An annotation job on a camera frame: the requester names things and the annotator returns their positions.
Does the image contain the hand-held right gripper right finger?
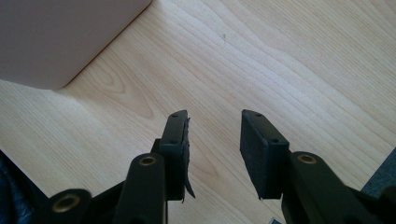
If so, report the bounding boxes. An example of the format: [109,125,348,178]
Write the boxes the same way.
[239,108,291,201]

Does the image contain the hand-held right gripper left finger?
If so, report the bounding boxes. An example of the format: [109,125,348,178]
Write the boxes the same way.
[150,109,196,204]

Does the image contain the dark cloth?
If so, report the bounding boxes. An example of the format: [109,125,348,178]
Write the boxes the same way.
[0,148,50,224]

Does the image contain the pale pink box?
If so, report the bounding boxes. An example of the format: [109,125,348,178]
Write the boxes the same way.
[0,0,153,91]

